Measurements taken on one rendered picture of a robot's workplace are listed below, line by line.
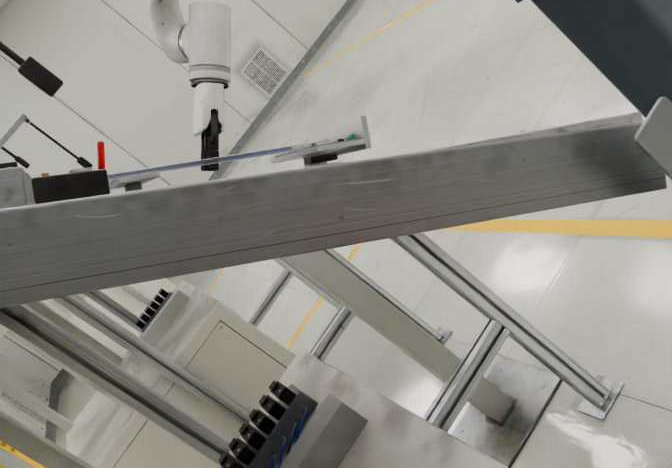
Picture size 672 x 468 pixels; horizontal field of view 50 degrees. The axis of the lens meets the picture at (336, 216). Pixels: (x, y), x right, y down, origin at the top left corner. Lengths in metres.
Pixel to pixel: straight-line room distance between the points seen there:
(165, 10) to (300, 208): 1.05
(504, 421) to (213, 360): 0.78
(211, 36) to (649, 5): 0.80
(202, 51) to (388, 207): 0.97
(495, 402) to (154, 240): 1.36
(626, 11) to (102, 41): 7.80
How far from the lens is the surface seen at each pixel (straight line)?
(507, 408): 1.80
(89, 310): 1.93
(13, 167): 0.82
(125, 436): 2.04
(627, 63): 1.45
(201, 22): 1.49
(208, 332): 2.01
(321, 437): 0.93
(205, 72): 1.46
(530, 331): 1.49
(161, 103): 8.75
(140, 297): 5.52
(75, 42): 8.81
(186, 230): 0.51
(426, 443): 0.83
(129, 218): 0.50
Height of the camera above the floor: 1.06
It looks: 16 degrees down
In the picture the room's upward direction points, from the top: 51 degrees counter-clockwise
